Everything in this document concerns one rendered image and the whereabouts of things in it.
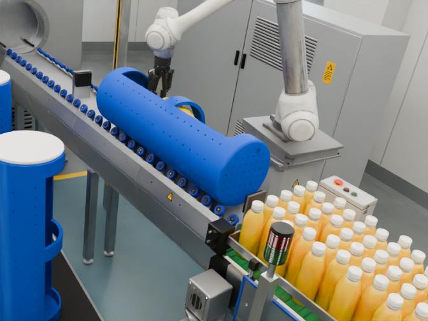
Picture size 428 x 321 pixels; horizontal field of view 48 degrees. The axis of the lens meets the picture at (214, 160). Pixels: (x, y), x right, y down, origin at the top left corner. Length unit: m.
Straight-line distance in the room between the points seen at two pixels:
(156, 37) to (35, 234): 0.91
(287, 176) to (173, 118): 0.66
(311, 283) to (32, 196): 1.07
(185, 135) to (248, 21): 2.19
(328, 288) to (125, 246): 1.84
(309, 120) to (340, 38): 1.34
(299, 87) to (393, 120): 2.64
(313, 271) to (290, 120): 0.73
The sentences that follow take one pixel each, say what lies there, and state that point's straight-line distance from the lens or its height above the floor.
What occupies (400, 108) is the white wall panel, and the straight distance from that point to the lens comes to 4.54.
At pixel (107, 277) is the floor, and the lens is 2.93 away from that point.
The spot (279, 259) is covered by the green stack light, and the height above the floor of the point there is 1.18.
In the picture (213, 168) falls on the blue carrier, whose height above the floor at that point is 1.13.
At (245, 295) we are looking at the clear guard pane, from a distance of 1.60.
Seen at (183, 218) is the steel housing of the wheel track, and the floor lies 0.84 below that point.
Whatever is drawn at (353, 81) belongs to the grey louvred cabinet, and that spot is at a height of 1.14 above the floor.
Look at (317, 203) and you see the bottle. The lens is 1.79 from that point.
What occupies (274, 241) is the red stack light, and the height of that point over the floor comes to 1.23.
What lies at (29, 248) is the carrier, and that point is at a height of 0.64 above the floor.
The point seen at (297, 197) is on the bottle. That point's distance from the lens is 1.79.
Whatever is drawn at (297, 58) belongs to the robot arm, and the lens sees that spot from 1.98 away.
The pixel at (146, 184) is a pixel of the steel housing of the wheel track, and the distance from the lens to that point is 2.13.
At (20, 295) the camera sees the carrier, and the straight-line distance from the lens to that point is 2.26.
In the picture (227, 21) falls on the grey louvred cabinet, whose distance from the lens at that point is 4.14.
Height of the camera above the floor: 1.94
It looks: 26 degrees down
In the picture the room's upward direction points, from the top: 10 degrees clockwise
